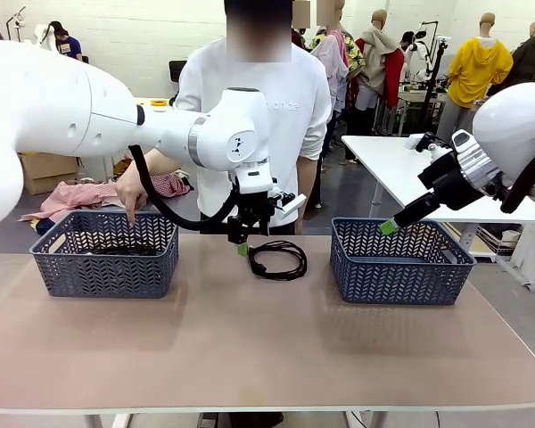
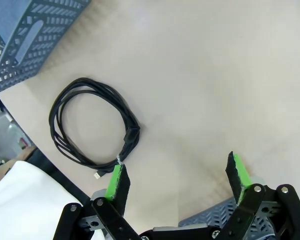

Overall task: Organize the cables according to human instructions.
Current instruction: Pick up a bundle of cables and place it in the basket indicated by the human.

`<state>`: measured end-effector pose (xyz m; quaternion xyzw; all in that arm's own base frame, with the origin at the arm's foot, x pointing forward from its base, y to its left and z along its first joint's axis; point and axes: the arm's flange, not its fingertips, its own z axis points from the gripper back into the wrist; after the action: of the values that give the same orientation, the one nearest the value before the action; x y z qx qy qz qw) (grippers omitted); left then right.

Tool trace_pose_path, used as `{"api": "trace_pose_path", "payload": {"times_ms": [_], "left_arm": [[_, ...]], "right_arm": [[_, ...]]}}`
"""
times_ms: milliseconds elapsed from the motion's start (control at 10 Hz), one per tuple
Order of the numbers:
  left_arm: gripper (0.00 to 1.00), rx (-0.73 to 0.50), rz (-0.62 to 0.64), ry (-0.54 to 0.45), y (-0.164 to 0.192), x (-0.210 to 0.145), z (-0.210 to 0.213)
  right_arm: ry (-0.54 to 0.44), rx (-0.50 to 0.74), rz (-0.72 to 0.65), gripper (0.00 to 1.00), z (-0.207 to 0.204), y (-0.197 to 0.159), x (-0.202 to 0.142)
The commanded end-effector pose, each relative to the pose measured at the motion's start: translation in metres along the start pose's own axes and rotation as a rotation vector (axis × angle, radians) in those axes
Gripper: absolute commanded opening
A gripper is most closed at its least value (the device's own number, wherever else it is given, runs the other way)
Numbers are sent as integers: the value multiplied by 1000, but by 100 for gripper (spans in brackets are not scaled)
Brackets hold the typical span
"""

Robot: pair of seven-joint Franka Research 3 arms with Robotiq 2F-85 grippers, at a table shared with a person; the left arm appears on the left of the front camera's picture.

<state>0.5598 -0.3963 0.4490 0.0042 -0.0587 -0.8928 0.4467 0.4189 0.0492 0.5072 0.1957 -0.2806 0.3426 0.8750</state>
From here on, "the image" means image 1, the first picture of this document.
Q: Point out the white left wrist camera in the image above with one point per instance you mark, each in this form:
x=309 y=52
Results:
x=292 y=204

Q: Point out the person's right forearm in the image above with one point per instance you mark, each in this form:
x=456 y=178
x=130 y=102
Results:
x=160 y=162

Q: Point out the person in blue shirt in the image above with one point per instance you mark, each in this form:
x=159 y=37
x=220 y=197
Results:
x=69 y=46

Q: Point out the black tripod stand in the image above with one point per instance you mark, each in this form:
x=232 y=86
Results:
x=438 y=67

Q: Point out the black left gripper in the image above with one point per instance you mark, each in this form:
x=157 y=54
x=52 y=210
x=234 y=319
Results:
x=254 y=205

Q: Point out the white side table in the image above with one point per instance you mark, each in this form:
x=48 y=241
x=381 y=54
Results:
x=383 y=165

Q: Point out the brown cardboard box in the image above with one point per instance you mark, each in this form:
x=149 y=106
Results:
x=49 y=171

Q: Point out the mannequin in beige hoodie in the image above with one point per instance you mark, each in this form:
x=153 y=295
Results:
x=379 y=53

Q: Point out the black chair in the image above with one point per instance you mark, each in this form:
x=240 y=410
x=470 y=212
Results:
x=177 y=73

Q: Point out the red checked clothes pile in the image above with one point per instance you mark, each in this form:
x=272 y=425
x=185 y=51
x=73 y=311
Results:
x=80 y=196

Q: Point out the person in pink shirt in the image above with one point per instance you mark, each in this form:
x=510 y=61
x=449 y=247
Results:
x=334 y=58

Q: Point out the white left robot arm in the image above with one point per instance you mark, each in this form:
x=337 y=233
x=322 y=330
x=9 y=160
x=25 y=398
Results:
x=49 y=102

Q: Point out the grey-blue plastic basket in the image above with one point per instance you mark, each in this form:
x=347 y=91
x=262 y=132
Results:
x=397 y=281
x=107 y=276

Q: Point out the person in white sweatshirt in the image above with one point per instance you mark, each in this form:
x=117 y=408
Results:
x=276 y=134

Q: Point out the person's left forearm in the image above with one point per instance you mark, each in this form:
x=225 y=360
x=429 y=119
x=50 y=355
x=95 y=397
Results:
x=307 y=191

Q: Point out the mannequin in yellow hoodie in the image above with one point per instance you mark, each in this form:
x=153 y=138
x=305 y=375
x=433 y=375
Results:
x=477 y=67

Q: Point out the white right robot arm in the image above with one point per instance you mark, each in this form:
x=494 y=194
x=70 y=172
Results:
x=517 y=125

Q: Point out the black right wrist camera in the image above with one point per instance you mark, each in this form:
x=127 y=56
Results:
x=434 y=145

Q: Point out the person's right hand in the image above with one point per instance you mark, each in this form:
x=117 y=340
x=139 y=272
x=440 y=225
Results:
x=134 y=191

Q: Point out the white humanoid robot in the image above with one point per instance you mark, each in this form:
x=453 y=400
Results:
x=417 y=53

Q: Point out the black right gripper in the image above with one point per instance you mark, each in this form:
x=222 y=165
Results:
x=448 y=183

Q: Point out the mannequin in dark jacket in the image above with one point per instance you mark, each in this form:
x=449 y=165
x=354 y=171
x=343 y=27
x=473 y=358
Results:
x=532 y=58

